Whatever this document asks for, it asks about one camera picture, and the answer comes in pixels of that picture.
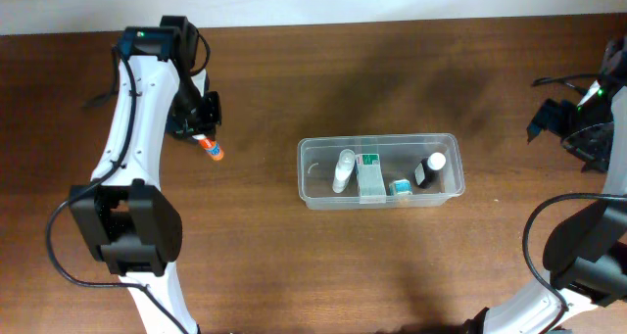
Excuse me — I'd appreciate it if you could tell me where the orange tube white cap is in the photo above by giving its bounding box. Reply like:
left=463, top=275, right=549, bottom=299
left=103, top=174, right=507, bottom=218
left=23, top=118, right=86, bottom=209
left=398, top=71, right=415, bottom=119
left=193, top=134, right=224, bottom=161

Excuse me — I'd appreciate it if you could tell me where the white spray bottle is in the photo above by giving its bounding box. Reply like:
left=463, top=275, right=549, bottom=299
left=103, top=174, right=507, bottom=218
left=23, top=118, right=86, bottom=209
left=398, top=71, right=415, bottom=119
left=332, top=149, right=356, bottom=194

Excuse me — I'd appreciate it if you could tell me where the dark bottle white cap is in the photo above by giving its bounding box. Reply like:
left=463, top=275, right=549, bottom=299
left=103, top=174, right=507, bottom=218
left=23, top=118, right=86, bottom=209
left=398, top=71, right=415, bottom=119
left=414, top=152, right=447, bottom=189

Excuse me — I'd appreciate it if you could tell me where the small jar gold lid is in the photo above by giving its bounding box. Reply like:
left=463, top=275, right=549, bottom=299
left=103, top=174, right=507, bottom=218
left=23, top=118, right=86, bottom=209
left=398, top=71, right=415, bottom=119
left=389, top=179, right=413, bottom=196

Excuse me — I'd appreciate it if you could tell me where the white green medicine box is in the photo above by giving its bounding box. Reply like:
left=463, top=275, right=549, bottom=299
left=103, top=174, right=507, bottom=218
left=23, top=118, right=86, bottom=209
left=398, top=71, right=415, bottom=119
left=356, top=154, right=387, bottom=204

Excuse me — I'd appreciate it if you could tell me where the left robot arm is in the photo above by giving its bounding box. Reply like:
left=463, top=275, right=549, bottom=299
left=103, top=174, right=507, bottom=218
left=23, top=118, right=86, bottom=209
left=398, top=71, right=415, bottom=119
left=64, top=16, right=222, bottom=333

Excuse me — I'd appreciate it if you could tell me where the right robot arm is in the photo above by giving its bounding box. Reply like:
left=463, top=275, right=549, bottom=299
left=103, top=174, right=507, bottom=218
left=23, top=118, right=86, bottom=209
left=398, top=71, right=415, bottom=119
left=460, top=37, right=626, bottom=334

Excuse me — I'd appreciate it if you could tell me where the clear plastic container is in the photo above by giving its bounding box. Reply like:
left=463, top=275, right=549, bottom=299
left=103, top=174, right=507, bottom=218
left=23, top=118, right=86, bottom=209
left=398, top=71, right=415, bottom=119
left=298, top=133, right=465, bottom=210

